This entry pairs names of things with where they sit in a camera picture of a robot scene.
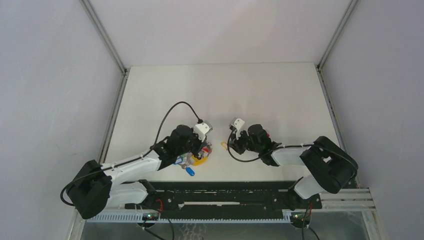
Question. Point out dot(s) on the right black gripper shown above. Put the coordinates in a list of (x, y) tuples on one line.
[(235, 143)]

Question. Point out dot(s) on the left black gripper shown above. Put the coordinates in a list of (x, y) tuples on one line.
[(200, 144)]

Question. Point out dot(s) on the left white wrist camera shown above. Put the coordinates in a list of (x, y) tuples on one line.
[(202, 129)]

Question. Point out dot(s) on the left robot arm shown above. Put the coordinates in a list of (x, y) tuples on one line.
[(101, 186)]

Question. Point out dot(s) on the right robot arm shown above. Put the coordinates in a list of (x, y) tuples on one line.
[(330, 168)]

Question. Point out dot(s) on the right aluminium frame post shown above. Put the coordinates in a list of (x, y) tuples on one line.
[(337, 33)]

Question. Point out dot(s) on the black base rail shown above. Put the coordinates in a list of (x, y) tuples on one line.
[(228, 200)]

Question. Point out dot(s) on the aluminium frame post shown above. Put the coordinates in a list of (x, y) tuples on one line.
[(337, 33), (103, 34)]

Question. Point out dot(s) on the red and yellow tagged keys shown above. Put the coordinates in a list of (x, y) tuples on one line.
[(224, 145)]

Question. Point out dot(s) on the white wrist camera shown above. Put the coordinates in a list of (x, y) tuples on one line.
[(237, 125), (202, 129)]

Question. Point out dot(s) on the left aluminium frame post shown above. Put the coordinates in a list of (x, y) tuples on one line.
[(103, 34)]

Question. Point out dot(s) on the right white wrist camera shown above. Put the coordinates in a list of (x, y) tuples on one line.
[(237, 125)]

